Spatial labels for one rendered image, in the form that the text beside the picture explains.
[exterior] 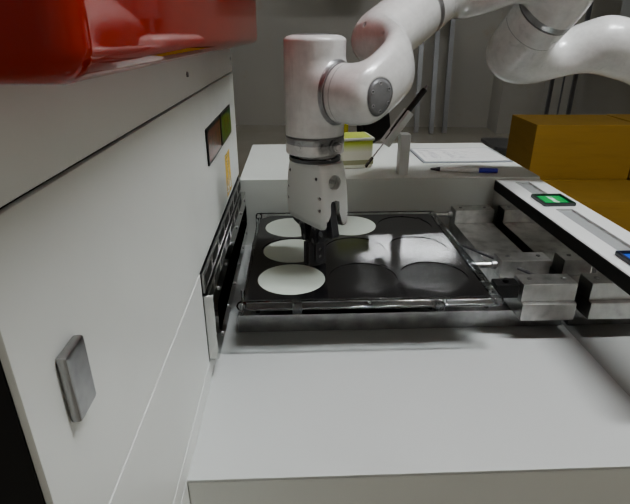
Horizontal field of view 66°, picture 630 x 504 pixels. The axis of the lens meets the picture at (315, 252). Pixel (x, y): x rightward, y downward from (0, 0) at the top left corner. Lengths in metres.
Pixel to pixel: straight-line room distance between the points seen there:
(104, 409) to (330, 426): 0.33
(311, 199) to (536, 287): 0.35
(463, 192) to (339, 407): 0.60
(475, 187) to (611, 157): 2.29
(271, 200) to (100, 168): 0.73
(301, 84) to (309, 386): 0.39
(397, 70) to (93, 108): 0.43
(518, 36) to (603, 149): 2.37
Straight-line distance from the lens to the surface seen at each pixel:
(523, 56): 0.99
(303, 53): 0.67
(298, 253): 0.82
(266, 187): 1.02
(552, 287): 0.78
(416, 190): 1.05
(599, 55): 1.04
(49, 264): 0.26
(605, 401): 0.73
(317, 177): 0.69
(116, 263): 0.34
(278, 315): 0.74
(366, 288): 0.72
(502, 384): 0.70
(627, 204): 2.96
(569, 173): 3.25
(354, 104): 0.62
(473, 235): 1.00
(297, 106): 0.68
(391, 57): 0.66
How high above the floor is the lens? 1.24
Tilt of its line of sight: 24 degrees down
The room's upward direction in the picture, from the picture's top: straight up
